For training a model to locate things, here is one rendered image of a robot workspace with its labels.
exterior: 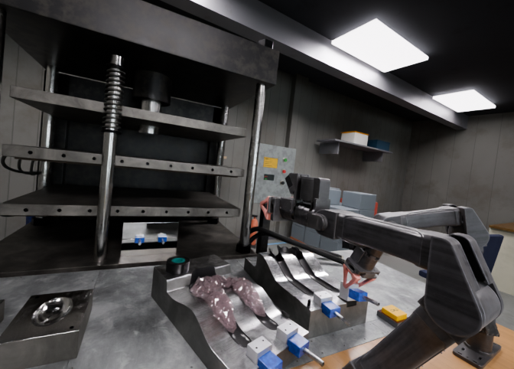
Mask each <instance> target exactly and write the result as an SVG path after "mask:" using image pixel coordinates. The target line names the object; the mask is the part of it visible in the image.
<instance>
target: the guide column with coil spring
mask: <svg viewBox="0 0 514 369"><path fill-rule="evenodd" d="M110 63H112V64H118V65H121V66H123V67H124V58H123V57H120V56H118V55H114V54H112V55H111V57H110ZM109 73H113V74H118V75H121V76H122V75H123V73H120V72H117V71H110V72H109ZM109 78H112V79H118V80H122V78H121V77H117V76H109ZM109 83H116V84H120V85H122V82H119V81H114V80H109ZM108 88H116V89H120V90H121V89H122V88H121V87H118V86H113V85H108ZM108 93H118V94H121V92H120V91H117V90H108ZM107 97H112V98H118V99H121V97H120V96H116V95H107ZM107 102H111V103H120V101H119V100H107ZM106 107H116V108H120V106H119V105H114V104H106ZM106 112H116V113H119V110H118V109H106ZM106 116H114V117H119V115H118V114H111V113H106ZM105 121H113V122H118V121H119V120H118V119H110V118H106V119H105ZM105 126H119V124H117V123H105ZM104 129H111V130H115V131H118V129H117V128H104ZM117 136H118V134H116V133H112V132H104V137H103V147H102V164H101V172H100V182H99V199H98V208H97V218H96V235H95V243H94V253H93V260H94V261H103V260H106V258H107V249H108V240H109V223H110V214H111V206H112V189H113V179H114V171H115V154H116V145H117Z"/></svg>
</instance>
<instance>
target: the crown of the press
mask: <svg viewBox="0 0 514 369"><path fill-rule="evenodd" d="M0 8H2V9H4V10H5V11H6V12H7V16H6V28H5V33H6V34H7V35H8V36H9V37H10V38H11V39H13V40H14V41H15V42H16V43H17V44H18V45H19V46H21V47H22V48H23V49H24V50H25V51H26V52H27V53H28V54H30V55H31V56H32V57H33V58H34V59H35V60H36V61H37V62H38V63H39V64H40V65H41V66H42V67H43V68H45V69H47V65H52V66H55V67H58V68H59V72H61V73H68V74H72V75H75V76H79V77H85V78H89V79H93V80H99V81H102V82H106V79H108V78H107V77H106V74H107V72H106V71H107V70H108V68H106V64H107V63H110V57H111V55H112V54H114V55H118V56H120V57H123V58H124V67H125V68H126V69H127V73H125V75H123V76H124V77H125V79H124V80H122V81H124V82H125V83H124V84H122V85H123V86H124V87H131V88H133V91H132V99H133V100H135V101H137V102H140V103H141V108H140V109H143V110H147V111H152V112H156V113H161V107H166V106H170V103H171V96H172V97H176V98H180V99H183V100H189V101H194V102H197V103H203V104H207V105H211V106H218V107H221V108H222V105H227V106H229V109H230V108H232V107H234V106H236V105H238V104H240V103H242V102H244V101H246V100H248V99H250V98H252V97H254V96H255V90H256V84H257V83H264V84H266V89H269V88H271V87H273V86H275V85H276V80H277V73H278V60H279V53H280V52H279V51H277V50H274V49H273V41H270V40H268V39H262V40H259V43H255V42H254V41H250V40H247V39H245V38H241V37H240V36H237V35H234V34H231V33H229V32H227V31H223V30H221V29H219V28H215V27H213V26H210V25H208V24H204V23H202V22H200V21H196V20H194V19H192V18H188V17H186V16H183V15H180V14H178V13H176V12H173V11H170V10H167V9H165V8H162V7H159V6H157V5H153V4H151V3H149V2H145V1H143V0H0Z"/></svg>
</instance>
